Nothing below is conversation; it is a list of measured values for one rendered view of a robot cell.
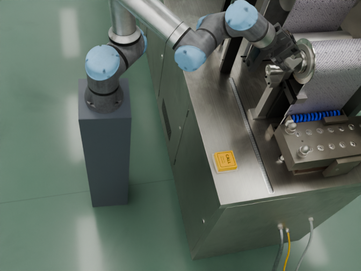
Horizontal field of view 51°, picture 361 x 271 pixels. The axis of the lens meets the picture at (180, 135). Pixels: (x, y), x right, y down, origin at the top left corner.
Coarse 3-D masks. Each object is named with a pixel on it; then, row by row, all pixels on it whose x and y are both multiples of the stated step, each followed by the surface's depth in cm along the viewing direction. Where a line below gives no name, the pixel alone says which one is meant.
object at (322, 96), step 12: (312, 84) 126; (324, 84) 128; (336, 84) 129; (348, 84) 131; (360, 84) 133; (312, 96) 133; (324, 96) 134; (336, 96) 136; (348, 96) 138; (288, 108) 137; (300, 108) 138; (312, 108) 140; (324, 108) 142; (336, 108) 144
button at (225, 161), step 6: (216, 156) 139; (222, 156) 139; (228, 156) 140; (216, 162) 139; (222, 162) 138; (228, 162) 138; (234, 162) 139; (222, 168) 137; (228, 168) 138; (234, 168) 139
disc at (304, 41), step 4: (300, 40) 124; (304, 40) 122; (308, 40) 120; (308, 44) 120; (312, 48) 118; (312, 52) 118; (312, 56) 119; (312, 60) 119; (312, 64) 119; (312, 68) 119; (292, 72) 131; (312, 72) 120; (296, 76) 129; (308, 76) 122; (312, 76) 120; (296, 80) 129; (300, 80) 127; (304, 80) 124; (308, 80) 122
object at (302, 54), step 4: (300, 52) 121; (304, 52) 122; (292, 56) 126; (296, 56) 124; (300, 56) 121; (304, 56) 121; (304, 60) 121; (300, 64) 122; (304, 64) 121; (296, 68) 125; (300, 68) 122; (304, 68) 122; (296, 72) 125; (300, 72) 123
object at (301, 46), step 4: (300, 44) 124; (304, 44) 122; (300, 48) 124; (304, 48) 122; (308, 48) 120; (308, 52) 120; (308, 56) 120; (308, 60) 120; (308, 64) 120; (308, 68) 121; (304, 72) 123; (308, 72) 121; (300, 76) 126; (304, 76) 124
